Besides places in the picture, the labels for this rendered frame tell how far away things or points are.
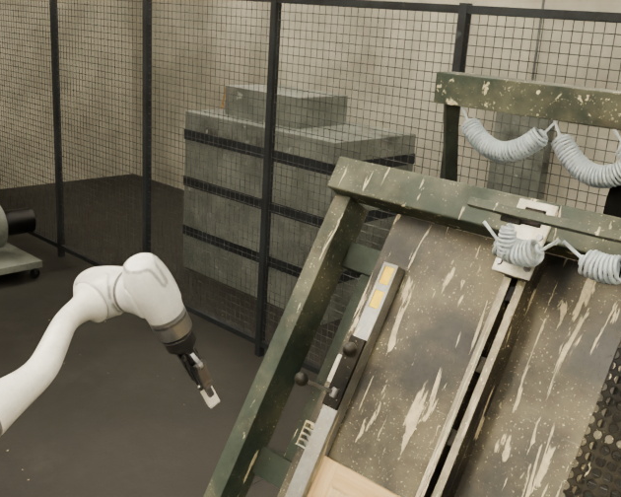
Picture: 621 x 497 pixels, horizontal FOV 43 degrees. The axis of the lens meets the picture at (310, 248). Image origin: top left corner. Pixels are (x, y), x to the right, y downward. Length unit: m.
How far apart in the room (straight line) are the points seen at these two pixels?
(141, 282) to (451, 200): 0.83
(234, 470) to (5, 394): 0.91
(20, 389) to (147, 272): 0.37
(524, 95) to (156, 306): 1.31
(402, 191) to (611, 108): 0.64
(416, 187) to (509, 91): 0.54
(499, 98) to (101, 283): 1.35
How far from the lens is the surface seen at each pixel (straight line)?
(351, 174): 2.25
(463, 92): 2.59
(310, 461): 2.14
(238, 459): 2.28
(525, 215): 1.78
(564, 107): 2.43
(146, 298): 1.75
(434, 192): 2.09
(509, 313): 1.92
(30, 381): 1.58
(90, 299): 1.84
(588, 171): 2.38
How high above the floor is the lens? 2.36
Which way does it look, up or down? 17 degrees down
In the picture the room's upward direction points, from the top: 4 degrees clockwise
